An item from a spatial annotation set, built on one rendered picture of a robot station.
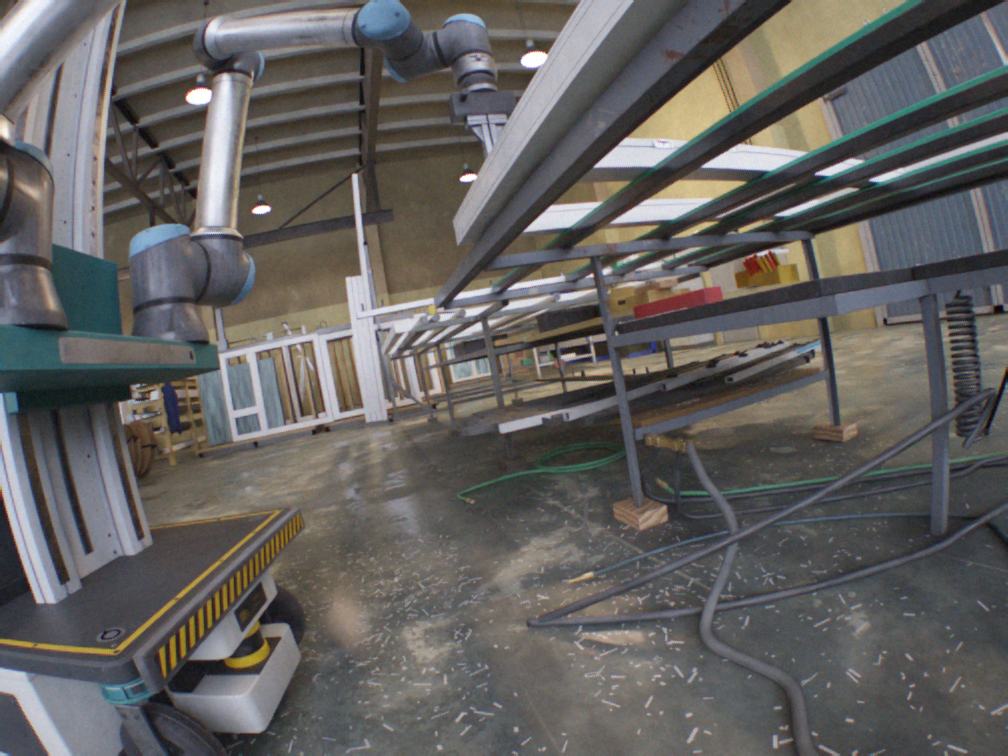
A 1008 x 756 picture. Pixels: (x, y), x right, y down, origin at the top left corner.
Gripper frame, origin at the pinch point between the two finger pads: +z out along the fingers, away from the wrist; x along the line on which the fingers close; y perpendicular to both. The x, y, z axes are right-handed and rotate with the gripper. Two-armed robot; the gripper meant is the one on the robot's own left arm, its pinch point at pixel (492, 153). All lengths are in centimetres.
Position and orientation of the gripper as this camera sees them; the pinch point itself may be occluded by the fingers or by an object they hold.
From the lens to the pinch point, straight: 100.1
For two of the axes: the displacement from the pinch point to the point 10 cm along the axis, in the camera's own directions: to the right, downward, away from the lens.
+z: 1.9, 9.8, 0.4
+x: 9.5, -2.0, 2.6
